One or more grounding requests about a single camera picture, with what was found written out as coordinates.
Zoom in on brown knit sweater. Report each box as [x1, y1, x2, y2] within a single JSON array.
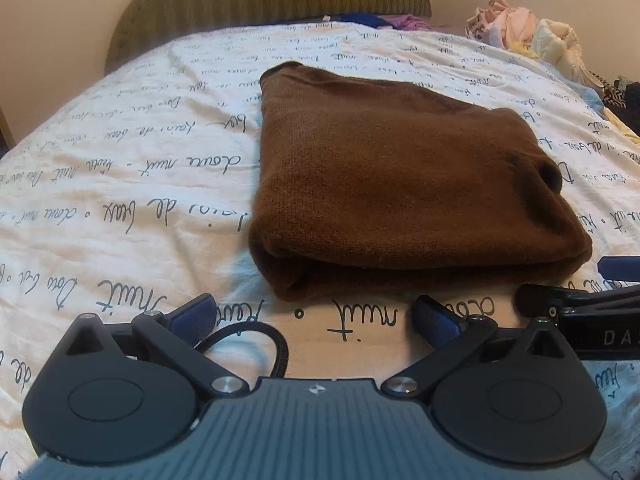
[[248, 61, 594, 303]]

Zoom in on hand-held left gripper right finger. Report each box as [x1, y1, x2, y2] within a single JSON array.
[[380, 295, 582, 397]]

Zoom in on black cable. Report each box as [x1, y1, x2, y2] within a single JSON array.
[[192, 324, 290, 380]]

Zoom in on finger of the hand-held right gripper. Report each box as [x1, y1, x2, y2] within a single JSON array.
[[597, 255, 640, 282], [514, 283, 640, 319]]

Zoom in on dark clothing pile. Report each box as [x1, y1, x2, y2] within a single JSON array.
[[599, 76, 640, 137]]

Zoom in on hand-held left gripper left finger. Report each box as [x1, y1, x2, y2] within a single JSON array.
[[64, 293, 250, 399]]

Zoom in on cream padded jacket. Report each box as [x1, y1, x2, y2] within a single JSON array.
[[529, 18, 590, 85]]

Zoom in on white script-printed bed sheet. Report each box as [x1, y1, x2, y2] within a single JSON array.
[[0, 20, 640, 480]]

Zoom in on blue cloth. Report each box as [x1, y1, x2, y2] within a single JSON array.
[[344, 11, 397, 27]]

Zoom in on purple cloth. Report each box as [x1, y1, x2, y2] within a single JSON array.
[[386, 14, 432, 32]]

